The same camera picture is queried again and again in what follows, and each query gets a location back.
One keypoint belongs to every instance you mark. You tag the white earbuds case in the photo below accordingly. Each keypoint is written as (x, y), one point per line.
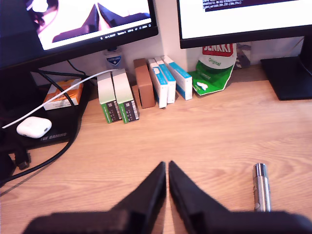
(34, 127)

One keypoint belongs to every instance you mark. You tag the blue shield badge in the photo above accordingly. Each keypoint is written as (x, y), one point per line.
(114, 61)

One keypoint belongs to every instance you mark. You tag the white blue carton box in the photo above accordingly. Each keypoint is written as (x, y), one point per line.
(159, 85)
(171, 90)
(182, 83)

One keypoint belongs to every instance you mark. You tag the patterned grey card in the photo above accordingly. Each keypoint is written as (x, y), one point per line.
(243, 58)

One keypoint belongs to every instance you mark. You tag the orange white carton box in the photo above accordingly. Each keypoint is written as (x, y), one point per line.
(73, 93)

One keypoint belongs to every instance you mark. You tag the green white carton box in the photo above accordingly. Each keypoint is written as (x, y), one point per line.
(126, 97)
(106, 97)

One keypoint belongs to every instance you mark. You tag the brown cardboard box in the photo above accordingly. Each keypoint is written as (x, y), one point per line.
(146, 87)

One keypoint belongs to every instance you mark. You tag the metallic laser pointer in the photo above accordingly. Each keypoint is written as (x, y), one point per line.
(261, 187)

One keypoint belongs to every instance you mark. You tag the large black Huawei monitor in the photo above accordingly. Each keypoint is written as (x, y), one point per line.
(243, 24)

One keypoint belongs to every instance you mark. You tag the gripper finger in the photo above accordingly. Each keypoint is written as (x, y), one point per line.
(148, 195)
(187, 195)

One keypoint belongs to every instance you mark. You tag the black TUF gaming monitor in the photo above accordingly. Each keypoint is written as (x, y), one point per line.
(14, 36)

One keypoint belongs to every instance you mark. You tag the green white gum bag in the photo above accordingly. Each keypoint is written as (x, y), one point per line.
(214, 75)

